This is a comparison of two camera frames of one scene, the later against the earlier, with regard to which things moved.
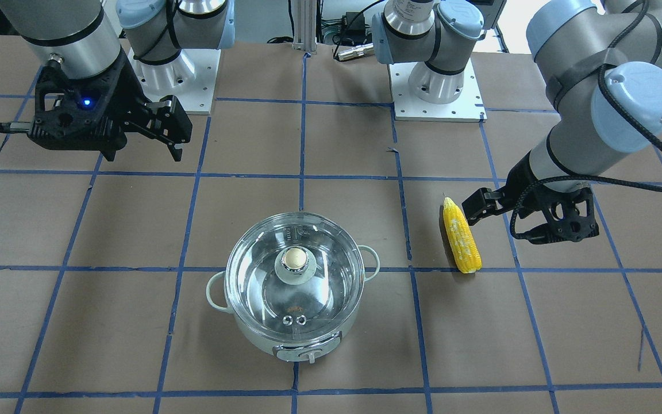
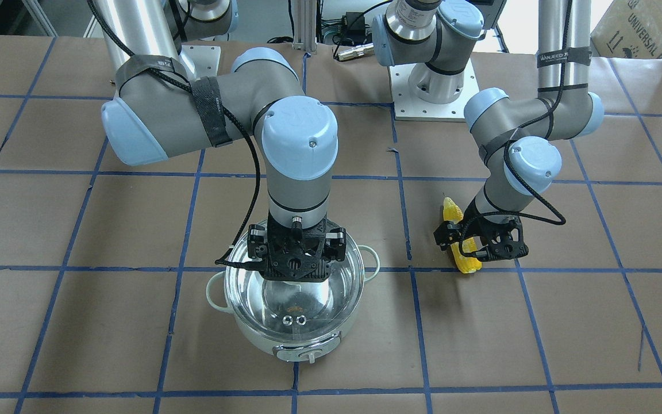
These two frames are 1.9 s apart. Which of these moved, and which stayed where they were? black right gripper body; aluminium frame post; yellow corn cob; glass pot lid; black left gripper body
Moved: black right gripper body; black left gripper body
Stayed: aluminium frame post; yellow corn cob; glass pot lid
